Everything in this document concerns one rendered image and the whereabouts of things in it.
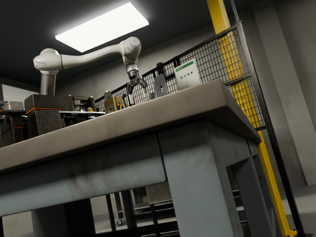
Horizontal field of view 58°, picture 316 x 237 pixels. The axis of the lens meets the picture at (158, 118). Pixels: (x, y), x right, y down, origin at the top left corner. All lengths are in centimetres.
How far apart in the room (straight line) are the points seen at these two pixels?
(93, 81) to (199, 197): 533
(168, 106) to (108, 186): 17
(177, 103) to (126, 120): 8
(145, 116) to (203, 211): 16
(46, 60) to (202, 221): 175
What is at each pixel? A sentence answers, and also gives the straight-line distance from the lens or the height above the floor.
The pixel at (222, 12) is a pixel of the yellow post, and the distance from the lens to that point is 244.
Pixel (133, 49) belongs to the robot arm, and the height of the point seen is 141.
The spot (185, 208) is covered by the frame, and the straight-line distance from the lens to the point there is 44.
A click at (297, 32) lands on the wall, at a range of 491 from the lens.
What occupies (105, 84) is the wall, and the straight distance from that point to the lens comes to 553.
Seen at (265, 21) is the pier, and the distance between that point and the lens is 489.
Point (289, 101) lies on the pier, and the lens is 455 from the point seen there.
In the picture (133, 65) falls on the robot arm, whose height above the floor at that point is 137.
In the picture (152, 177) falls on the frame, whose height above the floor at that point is 59.
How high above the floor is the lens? 59
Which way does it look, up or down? 11 degrees up
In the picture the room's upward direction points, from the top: 13 degrees counter-clockwise
